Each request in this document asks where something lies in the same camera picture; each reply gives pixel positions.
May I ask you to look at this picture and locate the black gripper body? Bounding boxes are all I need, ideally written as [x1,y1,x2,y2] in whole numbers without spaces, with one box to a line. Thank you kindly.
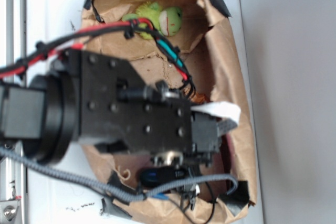
[75,50,219,165]

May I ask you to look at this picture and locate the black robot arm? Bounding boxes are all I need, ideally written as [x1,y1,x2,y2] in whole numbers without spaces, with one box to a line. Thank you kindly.
[1,49,221,165]

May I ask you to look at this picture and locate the orange plastic conch shell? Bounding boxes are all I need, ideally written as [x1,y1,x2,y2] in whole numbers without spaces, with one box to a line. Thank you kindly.
[191,93,210,104]

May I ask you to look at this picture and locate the brown paper bag bin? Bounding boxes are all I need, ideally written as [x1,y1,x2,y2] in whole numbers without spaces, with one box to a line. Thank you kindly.
[81,0,257,223]

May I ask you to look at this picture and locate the green plush frog toy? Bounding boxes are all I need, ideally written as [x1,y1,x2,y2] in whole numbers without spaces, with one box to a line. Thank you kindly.
[121,2,182,37]

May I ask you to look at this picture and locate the white paper label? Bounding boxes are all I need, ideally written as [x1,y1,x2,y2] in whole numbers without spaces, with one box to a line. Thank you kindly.
[191,101,241,125]

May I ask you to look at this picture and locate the white plastic tray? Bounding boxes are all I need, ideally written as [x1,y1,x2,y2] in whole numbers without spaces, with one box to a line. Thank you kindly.
[26,0,258,223]

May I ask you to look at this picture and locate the red and black cable bundle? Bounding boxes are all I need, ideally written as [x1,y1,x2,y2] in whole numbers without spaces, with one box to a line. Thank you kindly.
[0,18,196,96]

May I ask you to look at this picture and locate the grey braided cable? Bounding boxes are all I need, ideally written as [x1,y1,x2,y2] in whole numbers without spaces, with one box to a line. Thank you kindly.
[0,146,239,204]

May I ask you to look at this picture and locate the aluminium frame rail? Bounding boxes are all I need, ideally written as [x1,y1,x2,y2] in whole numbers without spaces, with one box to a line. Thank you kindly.
[1,0,27,223]

